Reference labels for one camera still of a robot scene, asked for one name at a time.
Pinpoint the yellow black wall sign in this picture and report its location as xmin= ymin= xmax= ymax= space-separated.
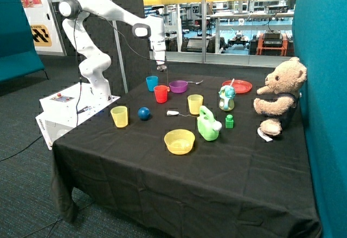
xmin=30 ymin=24 xmax=52 ymax=47

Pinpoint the blue plastic cup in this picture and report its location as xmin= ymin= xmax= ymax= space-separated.
xmin=146 ymin=75 xmax=158 ymax=92

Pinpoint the black tablecloth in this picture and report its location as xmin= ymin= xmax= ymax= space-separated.
xmin=50 ymin=82 xmax=323 ymax=237

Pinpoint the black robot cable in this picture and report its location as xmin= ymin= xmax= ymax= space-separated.
xmin=73 ymin=10 xmax=158 ymax=126

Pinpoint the tea bag with orange tag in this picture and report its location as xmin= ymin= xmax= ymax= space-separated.
xmin=162 ymin=69 xmax=170 ymax=92

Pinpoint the red plastic cup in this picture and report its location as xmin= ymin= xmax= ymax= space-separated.
xmin=154 ymin=85 xmax=168 ymax=104

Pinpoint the purple plastic bowl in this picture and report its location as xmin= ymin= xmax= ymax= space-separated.
xmin=169 ymin=80 xmax=188 ymax=93

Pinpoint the teal partition wall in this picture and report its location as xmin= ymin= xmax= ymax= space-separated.
xmin=293 ymin=0 xmax=346 ymax=237

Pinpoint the green toy watering can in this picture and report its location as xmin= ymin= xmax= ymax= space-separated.
xmin=197 ymin=105 xmax=222 ymax=141

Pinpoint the metal spoon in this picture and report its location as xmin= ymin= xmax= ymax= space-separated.
xmin=187 ymin=80 xmax=204 ymax=85

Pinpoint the brown teddy bear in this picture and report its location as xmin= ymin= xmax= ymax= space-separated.
xmin=253 ymin=57 xmax=307 ymax=141

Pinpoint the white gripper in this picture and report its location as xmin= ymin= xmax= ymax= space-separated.
xmin=151 ymin=41 xmax=167 ymax=72

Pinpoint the black floor cable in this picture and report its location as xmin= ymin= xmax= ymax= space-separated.
xmin=0 ymin=134 xmax=44 ymax=163

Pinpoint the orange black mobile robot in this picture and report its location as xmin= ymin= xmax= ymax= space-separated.
xmin=249 ymin=30 xmax=294 ymax=57

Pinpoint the red plastic plate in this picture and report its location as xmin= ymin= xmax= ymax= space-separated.
xmin=232 ymin=79 xmax=253 ymax=94

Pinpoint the yellow cup near centre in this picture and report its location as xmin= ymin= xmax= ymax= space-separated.
xmin=187 ymin=94 xmax=203 ymax=115

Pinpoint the teal baby sippy cup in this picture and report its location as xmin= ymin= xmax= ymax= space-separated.
xmin=219 ymin=79 xmax=236 ymax=111

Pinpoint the yellow cup on left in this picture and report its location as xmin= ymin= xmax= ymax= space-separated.
xmin=111 ymin=106 xmax=128 ymax=128

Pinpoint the dark blue ball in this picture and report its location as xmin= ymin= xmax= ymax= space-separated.
xmin=138 ymin=107 xmax=151 ymax=121

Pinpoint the yellow plastic bowl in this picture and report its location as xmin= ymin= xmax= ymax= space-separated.
xmin=164 ymin=129 xmax=195 ymax=155

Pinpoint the green toy block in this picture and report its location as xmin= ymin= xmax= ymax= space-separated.
xmin=225 ymin=114 xmax=234 ymax=128

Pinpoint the teal bench seat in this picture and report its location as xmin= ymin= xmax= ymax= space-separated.
xmin=1 ymin=0 xmax=45 ymax=82

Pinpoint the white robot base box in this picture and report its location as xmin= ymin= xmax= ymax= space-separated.
xmin=36 ymin=82 xmax=119 ymax=150

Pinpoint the white tea bag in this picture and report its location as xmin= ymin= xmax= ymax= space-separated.
xmin=166 ymin=110 xmax=196 ymax=118

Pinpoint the yellow cup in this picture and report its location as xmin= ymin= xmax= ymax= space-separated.
xmin=111 ymin=106 xmax=128 ymax=128
xmin=187 ymin=94 xmax=203 ymax=115

